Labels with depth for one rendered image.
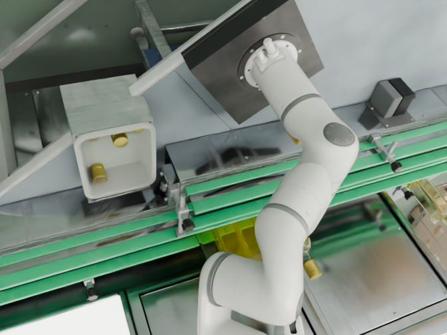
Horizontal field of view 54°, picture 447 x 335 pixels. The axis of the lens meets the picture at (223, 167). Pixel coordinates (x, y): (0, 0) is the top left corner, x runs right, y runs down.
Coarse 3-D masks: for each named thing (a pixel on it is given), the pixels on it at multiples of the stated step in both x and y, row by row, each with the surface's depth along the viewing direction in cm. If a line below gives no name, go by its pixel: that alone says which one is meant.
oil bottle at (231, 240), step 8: (232, 224) 116; (224, 232) 114; (232, 232) 114; (224, 240) 113; (232, 240) 113; (240, 240) 113; (224, 248) 112; (232, 248) 111; (240, 248) 112; (248, 256) 111
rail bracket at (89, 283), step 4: (84, 280) 109; (88, 280) 109; (92, 280) 110; (84, 284) 110; (88, 284) 109; (92, 284) 109; (88, 288) 108; (92, 288) 108; (88, 292) 107; (92, 292) 107; (96, 292) 108; (88, 296) 106; (92, 296) 107; (96, 296) 108
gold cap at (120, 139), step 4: (124, 132) 98; (112, 136) 97; (116, 136) 97; (120, 136) 97; (124, 136) 97; (112, 140) 97; (116, 140) 97; (120, 140) 97; (124, 140) 98; (116, 144) 98; (120, 144) 98; (124, 144) 99
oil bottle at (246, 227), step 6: (240, 222) 117; (246, 222) 117; (252, 222) 117; (240, 228) 116; (246, 228) 116; (252, 228) 116; (246, 234) 115; (252, 234) 115; (246, 240) 114; (252, 240) 114; (246, 246) 113; (252, 246) 113; (258, 246) 113; (252, 252) 112; (258, 252) 112; (252, 258) 111; (258, 258) 111
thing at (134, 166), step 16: (112, 128) 91; (128, 128) 91; (144, 128) 99; (80, 144) 96; (96, 144) 102; (112, 144) 104; (128, 144) 106; (144, 144) 104; (80, 160) 93; (96, 160) 106; (112, 160) 108; (128, 160) 110; (144, 160) 109; (80, 176) 97; (112, 176) 108; (128, 176) 109; (144, 176) 110; (96, 192) 105; (112, 192) 106
